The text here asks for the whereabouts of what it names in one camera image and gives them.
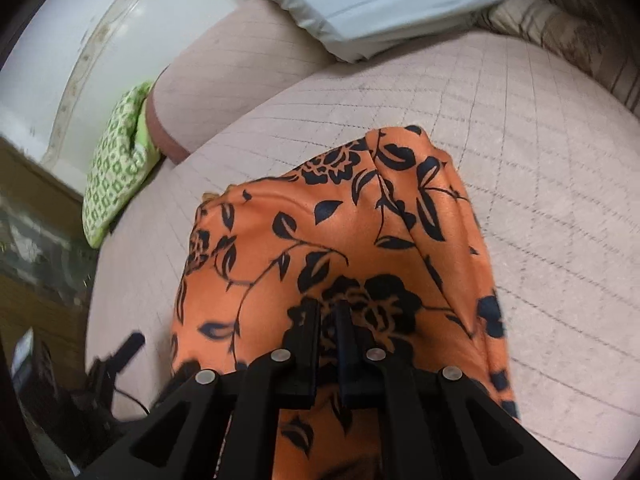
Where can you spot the green white patterned pillow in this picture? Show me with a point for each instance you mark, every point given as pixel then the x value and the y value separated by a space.
pixel 117 180

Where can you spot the pale grey-blue pillow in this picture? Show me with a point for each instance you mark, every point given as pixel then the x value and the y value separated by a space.
pixel 370 0

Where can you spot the wooden cabinet with glass panels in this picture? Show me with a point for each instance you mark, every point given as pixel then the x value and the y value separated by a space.
pixel 30 185

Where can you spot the orange black floral garment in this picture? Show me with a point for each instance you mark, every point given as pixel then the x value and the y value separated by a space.
pixel 300 240

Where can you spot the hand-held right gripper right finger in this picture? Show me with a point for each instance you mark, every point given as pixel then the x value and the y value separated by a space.
pixel 345 360

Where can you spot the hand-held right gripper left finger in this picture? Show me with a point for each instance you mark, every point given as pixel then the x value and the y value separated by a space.
pixel 306 360

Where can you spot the beige striped pillow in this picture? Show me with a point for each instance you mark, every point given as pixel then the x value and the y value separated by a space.
pixel 560 25

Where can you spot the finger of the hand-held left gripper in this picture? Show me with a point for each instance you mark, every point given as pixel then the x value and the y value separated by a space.
pixel 131 344

